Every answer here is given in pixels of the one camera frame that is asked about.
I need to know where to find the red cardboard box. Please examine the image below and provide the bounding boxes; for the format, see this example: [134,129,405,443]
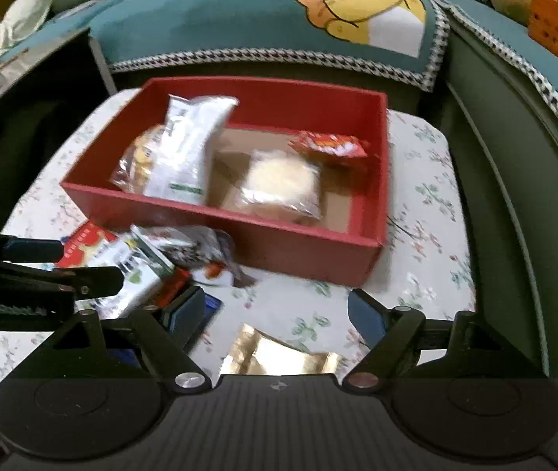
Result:
[60,77,389,288]

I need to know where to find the small red orange packet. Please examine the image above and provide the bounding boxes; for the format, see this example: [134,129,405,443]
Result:
[289,129,371,166]

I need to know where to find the clear packet round white pastry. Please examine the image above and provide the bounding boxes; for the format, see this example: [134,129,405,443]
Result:
[232,148,322,225]

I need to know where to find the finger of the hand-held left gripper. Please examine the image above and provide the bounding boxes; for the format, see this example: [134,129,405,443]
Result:
[0,233,64,264]
[0,260,125,301]

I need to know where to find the clear packet yellow crackers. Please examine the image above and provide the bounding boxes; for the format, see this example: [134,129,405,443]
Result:
[109,124,172,193]

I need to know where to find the tall white green-label packet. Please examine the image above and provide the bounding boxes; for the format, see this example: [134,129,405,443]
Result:
[142,95,239,205]

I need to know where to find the teal houndstooth trim sofa cover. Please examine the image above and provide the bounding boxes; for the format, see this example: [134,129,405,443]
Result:
[407,0,558,168]
[0,24,93,64]

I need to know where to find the red green snack packet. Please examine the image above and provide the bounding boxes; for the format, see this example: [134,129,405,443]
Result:
[55,222,119,269]

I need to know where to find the floral tablecloth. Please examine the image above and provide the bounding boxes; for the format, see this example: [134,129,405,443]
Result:
[0,89,476,433]

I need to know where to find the black side table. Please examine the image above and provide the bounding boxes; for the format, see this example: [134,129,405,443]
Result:
[0,27,118,236]

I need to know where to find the white cloth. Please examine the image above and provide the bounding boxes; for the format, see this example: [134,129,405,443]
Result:
[0,0,59,50]

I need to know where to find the blue foil snack packet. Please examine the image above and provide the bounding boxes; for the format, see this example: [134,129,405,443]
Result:
[105,296,224,370]

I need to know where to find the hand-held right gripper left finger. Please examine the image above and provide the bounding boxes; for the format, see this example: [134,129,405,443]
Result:
[11,285,211,396]

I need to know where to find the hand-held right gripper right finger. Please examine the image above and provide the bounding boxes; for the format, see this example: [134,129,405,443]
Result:
[340,288,549,394]

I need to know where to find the green white wafer packet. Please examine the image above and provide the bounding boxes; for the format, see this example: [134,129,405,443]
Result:
[83,235,178,319]

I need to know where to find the green sofa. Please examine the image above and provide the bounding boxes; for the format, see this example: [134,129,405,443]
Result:
[38,0,558,378]

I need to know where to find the gold foil snack packet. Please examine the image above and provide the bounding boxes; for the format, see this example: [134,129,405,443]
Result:
[219,323,343,378]

